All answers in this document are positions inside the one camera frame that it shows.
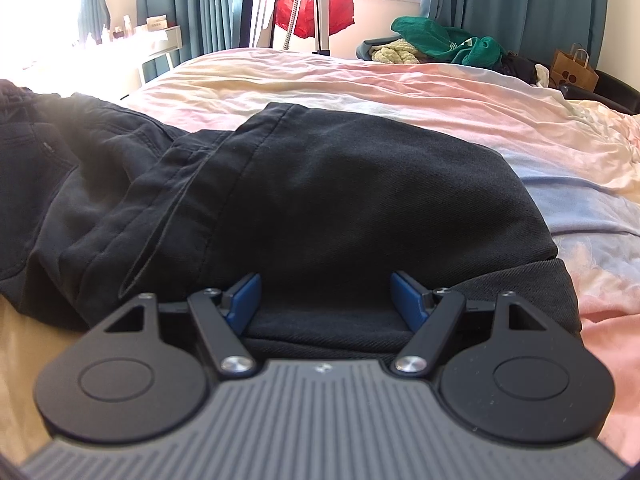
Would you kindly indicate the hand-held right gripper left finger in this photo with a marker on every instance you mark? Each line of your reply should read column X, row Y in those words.
column 244, row 296

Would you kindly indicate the teal curtain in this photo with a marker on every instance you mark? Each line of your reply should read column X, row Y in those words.
column 195, row 5
column 520, row 5

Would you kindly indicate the green garment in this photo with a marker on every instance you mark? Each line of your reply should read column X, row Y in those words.
column 450, row 40

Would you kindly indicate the white dressing table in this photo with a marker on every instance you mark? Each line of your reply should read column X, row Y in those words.
column 145, row 47

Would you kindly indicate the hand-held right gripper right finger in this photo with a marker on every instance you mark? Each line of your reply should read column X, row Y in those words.
column 404, row 296

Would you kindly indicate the black armchair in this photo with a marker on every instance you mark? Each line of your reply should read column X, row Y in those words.
column 600, row 91

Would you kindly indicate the silver tripod stand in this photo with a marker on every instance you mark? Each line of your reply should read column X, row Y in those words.
column 320, row 5

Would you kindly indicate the red garment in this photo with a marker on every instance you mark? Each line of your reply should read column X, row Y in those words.
column 310, row 14

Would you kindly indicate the white-framed mirror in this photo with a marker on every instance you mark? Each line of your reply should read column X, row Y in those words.
column 94, row 7

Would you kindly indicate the cream knitted garment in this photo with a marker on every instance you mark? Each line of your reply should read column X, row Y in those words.
column 395, row 52

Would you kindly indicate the black chair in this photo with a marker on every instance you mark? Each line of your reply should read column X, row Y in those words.
column 257, row 12

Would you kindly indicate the dark clothes pile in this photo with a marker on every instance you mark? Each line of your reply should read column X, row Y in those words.
column 522, row 66

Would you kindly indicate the black pants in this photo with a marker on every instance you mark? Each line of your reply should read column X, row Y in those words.
column 280, row 200

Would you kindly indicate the pastel tie-dye bed sheet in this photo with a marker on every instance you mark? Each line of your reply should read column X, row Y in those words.
column 450, row 125

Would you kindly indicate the brown paper bag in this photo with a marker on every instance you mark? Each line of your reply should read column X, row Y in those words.
column 571, row 71

